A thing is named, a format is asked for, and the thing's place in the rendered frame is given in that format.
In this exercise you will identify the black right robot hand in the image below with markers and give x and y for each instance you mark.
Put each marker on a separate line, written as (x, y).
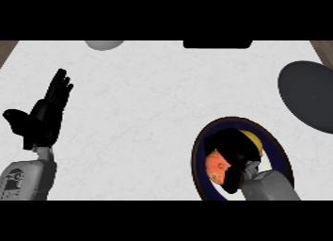
(236, 150)

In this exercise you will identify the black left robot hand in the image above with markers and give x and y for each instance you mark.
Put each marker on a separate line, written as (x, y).
(43, 119)

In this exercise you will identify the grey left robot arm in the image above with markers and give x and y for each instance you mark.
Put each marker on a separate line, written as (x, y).
(26, 180)

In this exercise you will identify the orange squash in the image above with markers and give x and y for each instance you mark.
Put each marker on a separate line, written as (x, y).
(217, 168)

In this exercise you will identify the dark blue rimmed plate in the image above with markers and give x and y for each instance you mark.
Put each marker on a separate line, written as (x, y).
(278, 150)

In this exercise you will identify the yellow fruit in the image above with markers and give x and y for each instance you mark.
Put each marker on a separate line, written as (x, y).
(257, 142)

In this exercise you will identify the grey rounded object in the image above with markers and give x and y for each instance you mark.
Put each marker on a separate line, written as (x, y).
(105, 44)

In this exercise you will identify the black appliance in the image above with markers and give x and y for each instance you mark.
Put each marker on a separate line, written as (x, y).
(217, 44)

